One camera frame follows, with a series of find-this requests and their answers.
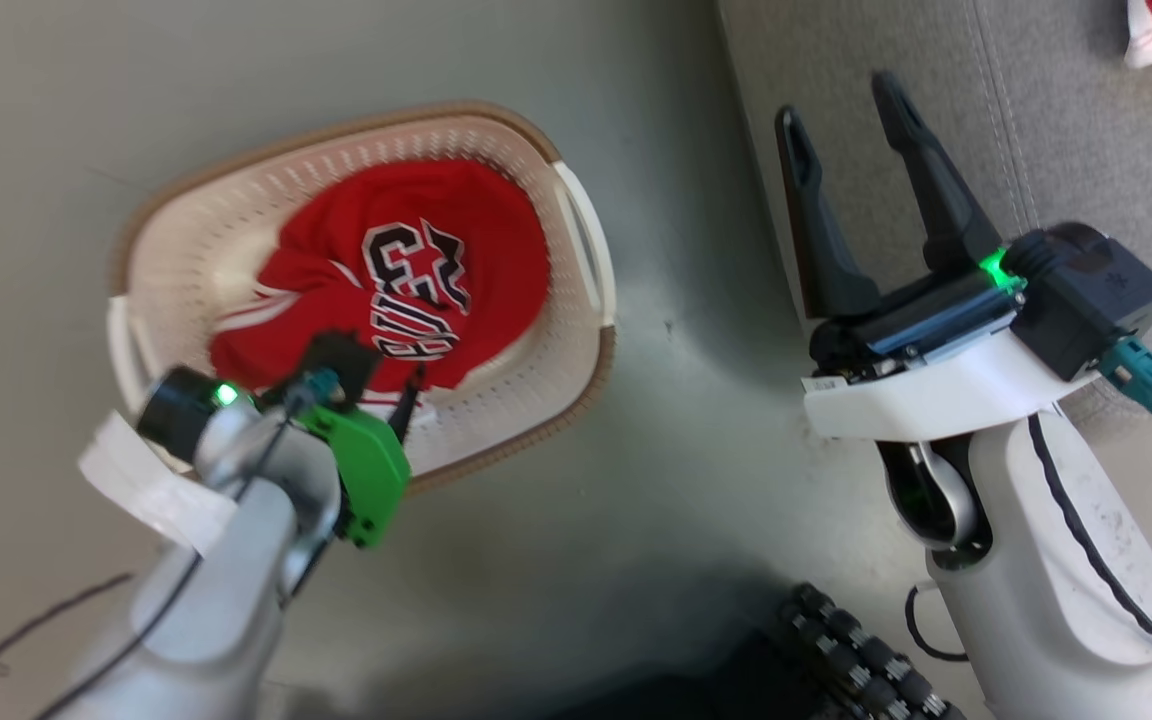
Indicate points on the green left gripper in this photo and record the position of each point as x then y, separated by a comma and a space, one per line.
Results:
371, 475

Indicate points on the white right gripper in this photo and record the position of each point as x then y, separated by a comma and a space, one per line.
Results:
936, 395

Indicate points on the red jersey with black lettering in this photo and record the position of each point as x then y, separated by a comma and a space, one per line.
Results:
496, 260

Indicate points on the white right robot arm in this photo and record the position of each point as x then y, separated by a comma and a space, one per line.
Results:
1026, 560

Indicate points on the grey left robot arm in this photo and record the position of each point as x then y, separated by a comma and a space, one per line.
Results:
226, 580

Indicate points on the grey fabric sofa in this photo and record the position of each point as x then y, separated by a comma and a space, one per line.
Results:
1086, 150

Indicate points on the cream perforated laundry basket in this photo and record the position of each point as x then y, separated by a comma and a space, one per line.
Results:
236, 210

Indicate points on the white paper label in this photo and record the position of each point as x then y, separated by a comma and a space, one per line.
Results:
151, 490

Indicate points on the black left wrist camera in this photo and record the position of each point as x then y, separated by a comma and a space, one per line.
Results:
346, 355

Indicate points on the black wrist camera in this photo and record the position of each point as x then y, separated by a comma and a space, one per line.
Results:
1096, 290
346, 355

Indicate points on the teal left camera connector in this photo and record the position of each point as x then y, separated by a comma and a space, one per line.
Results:
321, 385

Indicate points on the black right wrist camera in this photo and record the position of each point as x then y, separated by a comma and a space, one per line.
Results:
1096, 290

